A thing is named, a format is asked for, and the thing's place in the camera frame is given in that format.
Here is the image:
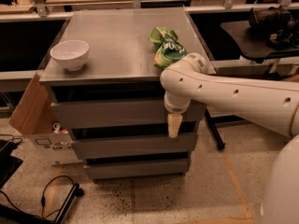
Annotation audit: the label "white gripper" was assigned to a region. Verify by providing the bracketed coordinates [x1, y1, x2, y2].
[164, 91, 191, 138]

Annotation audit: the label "grey bottom drawer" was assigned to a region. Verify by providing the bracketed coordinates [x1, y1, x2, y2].
[84, 158, 191, 179]

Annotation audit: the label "cardboard box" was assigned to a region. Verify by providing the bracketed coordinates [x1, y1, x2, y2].
[8, 74, 80, 165]

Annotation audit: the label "black bag on chair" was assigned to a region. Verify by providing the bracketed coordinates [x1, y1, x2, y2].
[249, 7, 299, 49]

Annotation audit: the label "grey top drawer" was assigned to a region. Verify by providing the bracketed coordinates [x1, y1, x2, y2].
[50, 97, 207, 130]

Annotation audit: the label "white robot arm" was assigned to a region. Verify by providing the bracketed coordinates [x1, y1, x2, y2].
[160, 53, 299, 224]

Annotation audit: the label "grey middle drawer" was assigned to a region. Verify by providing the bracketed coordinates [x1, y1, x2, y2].
[72, 133, 197, 160]

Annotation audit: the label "grey drawer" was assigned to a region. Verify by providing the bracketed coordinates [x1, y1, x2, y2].
[50, 97, 207, 130]
[84, 158, 191, 179]
[72, 133, 197, 160]

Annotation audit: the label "green snack bag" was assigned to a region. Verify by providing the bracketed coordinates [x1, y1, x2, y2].
[149, 27, 188, 69]

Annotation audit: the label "white bowl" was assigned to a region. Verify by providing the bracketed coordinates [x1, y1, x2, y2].
[50, 40, 90, 71]

